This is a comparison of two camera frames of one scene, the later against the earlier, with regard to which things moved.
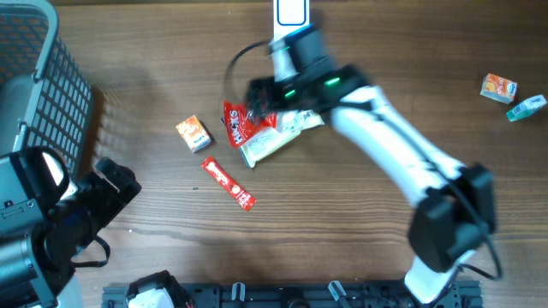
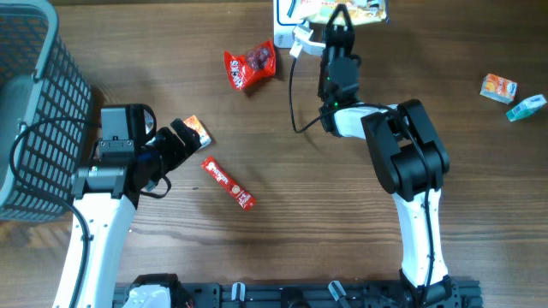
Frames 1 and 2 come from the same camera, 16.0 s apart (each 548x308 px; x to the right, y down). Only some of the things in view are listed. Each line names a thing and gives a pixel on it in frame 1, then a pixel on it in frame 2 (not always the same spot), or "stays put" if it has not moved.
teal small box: [526, 108] stays put
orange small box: [499, 88] stays put
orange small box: [193, 133] stays put
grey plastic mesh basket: [45, 98] stays put
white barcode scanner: [289, 15] stays put
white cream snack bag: [288, 125] → [320, 11]
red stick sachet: [246, 201] stays put
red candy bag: [241, 126] → [255, 65]
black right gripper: [271, 87] → [341, 36]
